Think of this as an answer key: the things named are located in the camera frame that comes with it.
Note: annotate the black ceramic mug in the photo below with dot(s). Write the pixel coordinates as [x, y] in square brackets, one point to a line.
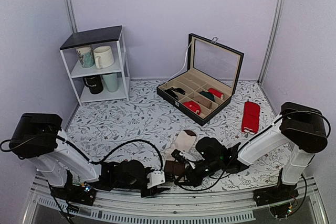
[93, 83]

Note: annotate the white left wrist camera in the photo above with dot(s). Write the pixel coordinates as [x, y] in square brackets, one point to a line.
[155, 178]

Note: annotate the white ceramic mug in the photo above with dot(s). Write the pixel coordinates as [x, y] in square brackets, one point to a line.
[103, 57]

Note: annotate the black compartment storage box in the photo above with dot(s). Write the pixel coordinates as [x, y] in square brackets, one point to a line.
[208, 64]

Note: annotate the red rolled sock compartment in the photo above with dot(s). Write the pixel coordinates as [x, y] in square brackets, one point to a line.
[216, 93]
[193, 106]

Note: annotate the pale green tumbler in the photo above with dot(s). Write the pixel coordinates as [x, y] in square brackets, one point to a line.
[111, 81]

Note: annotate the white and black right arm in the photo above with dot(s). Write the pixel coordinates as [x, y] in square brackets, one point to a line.
[306, 128]

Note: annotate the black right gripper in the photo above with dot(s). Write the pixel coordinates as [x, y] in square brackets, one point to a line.
[194, 180]

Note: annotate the red rolled sock front compartment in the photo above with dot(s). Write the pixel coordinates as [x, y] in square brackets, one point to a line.
[193, 106]

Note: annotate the black sock in box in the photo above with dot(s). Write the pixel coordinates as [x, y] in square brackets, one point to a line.
[175, 92]

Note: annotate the cream and brown striped sock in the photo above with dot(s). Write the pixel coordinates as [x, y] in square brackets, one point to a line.
[183, 142]

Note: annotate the right aluminium corner post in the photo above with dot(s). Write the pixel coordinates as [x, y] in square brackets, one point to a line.
[271, 41]

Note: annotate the red rolled sock rear compartment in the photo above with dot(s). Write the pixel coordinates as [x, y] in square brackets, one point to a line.
[216, 93]

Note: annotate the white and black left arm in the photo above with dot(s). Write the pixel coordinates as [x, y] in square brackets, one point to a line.
[71, 174]

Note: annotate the dark green sock in box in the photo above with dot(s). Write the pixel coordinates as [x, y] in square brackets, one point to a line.
[208, 95]

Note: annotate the beige rolled sock in box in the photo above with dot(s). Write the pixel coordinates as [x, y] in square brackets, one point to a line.
[203, 101]

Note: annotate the floral patterned table mat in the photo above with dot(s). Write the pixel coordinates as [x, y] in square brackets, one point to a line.
[146, 125]

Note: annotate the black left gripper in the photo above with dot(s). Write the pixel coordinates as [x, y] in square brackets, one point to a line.
[154, 191]

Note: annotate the patterned teal ceramic cup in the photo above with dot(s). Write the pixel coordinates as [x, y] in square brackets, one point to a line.
[85, 56]

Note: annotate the red folded sock on table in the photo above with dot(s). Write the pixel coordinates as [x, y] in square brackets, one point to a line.
[250, 121]

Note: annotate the white shelf with black top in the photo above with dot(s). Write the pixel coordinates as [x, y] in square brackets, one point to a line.
[109, 36]

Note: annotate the aluminium table edge rail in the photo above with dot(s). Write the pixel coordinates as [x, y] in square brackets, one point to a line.
[237, 206]

